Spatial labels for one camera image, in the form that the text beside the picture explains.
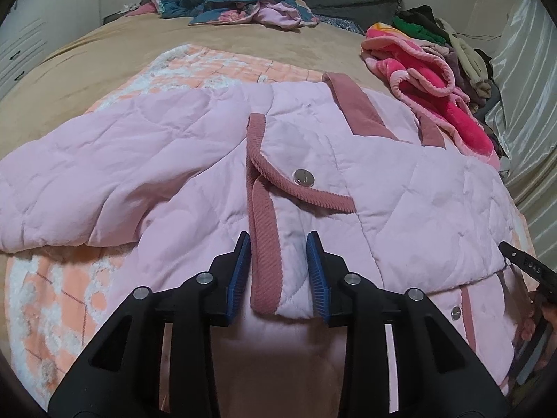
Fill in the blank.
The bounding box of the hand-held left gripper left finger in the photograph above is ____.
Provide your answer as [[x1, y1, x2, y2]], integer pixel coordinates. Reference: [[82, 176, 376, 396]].
[[48, 232, 252, 418]]

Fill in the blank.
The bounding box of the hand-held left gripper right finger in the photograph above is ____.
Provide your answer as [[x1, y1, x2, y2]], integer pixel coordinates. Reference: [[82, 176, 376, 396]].
[[306, 231, 510, 418]]

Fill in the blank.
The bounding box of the white wardrobe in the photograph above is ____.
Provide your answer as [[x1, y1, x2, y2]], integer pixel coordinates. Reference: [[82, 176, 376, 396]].
[[0, 0, 153, 101]]

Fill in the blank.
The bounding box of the pink quilted jacket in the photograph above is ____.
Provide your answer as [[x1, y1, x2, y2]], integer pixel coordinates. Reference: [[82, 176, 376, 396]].
[[0, 71, 523, 418]]

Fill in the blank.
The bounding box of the pink fleece blanket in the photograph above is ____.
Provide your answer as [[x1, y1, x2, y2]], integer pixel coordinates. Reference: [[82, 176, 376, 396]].
[[360, 23, 500, 167]]

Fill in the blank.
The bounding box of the white satin curtain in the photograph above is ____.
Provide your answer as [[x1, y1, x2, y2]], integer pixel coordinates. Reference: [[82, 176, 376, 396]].
[[483, 0, 557, 262]]

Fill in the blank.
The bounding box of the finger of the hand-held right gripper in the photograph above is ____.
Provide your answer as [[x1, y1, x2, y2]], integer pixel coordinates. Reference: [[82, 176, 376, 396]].
[[498, 240, 557, 304]]

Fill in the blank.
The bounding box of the orange white checkered blanket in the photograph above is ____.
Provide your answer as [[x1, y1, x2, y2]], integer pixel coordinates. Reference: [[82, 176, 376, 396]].
[[8, 44, 529, 397]]

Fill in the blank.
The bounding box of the tan bedspread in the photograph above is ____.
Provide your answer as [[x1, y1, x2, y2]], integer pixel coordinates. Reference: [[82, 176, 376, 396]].
[[0, 6, 392, 157]]

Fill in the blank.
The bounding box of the blue patterned sheet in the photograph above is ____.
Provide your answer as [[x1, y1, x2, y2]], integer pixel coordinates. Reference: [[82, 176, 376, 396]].
[[314, 14, 367, 36]]

